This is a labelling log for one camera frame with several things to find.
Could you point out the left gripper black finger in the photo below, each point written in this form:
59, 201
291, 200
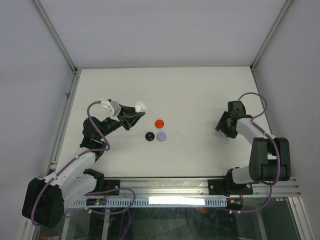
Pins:
132, 118
127, 112

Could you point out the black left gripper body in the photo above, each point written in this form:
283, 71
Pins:
122, 120

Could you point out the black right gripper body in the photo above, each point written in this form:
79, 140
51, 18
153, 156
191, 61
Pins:
223, 125

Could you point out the white round charging case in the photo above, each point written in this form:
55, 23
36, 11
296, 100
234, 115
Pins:
140, 107

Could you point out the black round charging case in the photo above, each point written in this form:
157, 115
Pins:
149, 136

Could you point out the orange round charging case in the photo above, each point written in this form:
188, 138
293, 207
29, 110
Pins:
159, 123

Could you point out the purple round earbud charging case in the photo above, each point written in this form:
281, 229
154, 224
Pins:
161, 136

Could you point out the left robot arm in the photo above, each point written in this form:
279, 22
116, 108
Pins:
47, 199

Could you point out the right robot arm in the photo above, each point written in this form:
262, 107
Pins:
269, 161

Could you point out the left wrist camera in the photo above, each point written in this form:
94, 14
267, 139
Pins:
112, 108

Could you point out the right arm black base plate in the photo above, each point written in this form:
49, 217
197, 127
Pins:
227, 188

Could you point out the aluminium mounting rail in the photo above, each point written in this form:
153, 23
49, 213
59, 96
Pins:
199, 186

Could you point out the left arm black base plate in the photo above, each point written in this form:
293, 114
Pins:
111, 184

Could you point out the white slotted cable duct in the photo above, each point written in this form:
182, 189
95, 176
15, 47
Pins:
150, 202

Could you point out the aluminium frame post left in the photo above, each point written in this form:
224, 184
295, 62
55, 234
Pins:
54, 34

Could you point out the aluminium frame post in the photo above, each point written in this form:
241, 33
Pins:
54, 34
271, 33

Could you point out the aluminium frame post right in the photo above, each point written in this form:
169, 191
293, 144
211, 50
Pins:
271, 33

